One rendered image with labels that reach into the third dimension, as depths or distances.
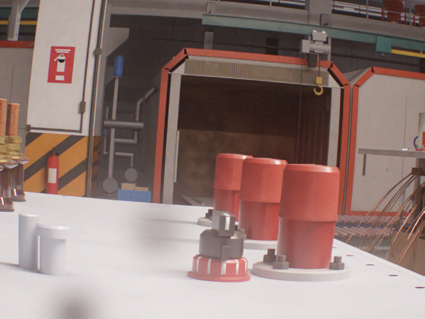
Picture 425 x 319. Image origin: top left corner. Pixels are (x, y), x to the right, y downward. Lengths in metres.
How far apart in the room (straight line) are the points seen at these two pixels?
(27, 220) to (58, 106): 10.69
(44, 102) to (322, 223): 10.65
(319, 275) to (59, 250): 0.31
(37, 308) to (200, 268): 0.32
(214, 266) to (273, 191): 0.40
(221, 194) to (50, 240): 0.82
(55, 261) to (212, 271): 0.19
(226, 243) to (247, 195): 0.39
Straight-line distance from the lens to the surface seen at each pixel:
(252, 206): 1.42
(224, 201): 1.74
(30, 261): 0.99
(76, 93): 11.67
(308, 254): 1.10
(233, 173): 1.74
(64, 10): 11.77
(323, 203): 1.09
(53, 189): 11.53
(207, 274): 1.04
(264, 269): 1.09
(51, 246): 0.96
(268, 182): 1.41
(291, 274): 1.07
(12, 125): 1.95
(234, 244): 1.04
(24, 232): 0.99
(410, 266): 4.36
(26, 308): 0.77
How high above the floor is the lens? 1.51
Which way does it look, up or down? level
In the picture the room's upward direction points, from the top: 4 degrees clockwise
